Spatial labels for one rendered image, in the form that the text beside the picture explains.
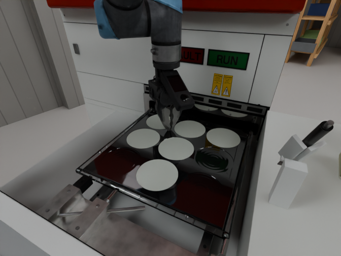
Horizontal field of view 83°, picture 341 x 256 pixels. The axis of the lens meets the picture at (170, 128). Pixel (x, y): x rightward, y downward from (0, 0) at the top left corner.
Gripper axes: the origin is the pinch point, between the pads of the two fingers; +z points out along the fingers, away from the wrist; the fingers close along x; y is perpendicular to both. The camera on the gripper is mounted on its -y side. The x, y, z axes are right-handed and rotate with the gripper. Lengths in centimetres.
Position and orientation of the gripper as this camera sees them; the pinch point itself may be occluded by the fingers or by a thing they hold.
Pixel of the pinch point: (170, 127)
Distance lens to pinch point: 60.5
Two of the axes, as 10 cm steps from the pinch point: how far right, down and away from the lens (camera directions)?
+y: -4.8, -4.8, 7.3
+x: -8.8, 2.7, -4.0
